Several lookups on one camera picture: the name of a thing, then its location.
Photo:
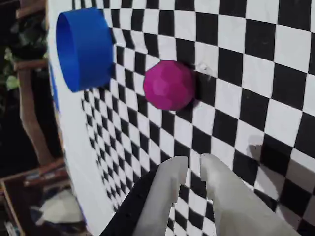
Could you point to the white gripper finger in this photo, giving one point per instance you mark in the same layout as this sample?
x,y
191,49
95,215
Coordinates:
x,y
160,196
233,209

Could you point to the pink faceted ball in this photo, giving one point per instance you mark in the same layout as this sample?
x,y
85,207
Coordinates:
x,y
168,86

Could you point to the blue round box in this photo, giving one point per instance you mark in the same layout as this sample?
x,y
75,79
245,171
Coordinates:
x,y
91,49

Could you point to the small white thread loop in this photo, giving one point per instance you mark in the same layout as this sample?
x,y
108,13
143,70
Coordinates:
x,y
204,68

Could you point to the wooden chair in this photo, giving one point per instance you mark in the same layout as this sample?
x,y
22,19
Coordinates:
x,y
32,123
29,12

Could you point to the black white checkered mat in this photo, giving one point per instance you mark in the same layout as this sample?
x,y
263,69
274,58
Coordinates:
x,y
246,61

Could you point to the blue tape strip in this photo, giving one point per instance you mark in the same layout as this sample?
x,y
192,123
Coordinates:
x,y
54,88

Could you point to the wooden bookshelf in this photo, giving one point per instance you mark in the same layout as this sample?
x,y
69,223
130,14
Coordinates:
x,y
6,190

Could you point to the green houseplant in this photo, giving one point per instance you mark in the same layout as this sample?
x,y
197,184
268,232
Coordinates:
x,y
12,82

